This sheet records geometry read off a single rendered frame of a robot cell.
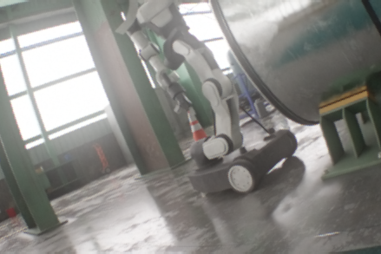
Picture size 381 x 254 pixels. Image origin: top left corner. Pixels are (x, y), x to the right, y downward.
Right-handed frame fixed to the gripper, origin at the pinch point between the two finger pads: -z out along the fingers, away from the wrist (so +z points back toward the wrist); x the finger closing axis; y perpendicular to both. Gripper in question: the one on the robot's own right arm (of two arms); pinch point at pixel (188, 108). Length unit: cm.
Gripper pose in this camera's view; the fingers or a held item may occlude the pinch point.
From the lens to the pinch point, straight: 218.5
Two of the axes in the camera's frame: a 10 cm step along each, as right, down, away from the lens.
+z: -5.0, -7.7, 4.0
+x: -3.8, -2.2, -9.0
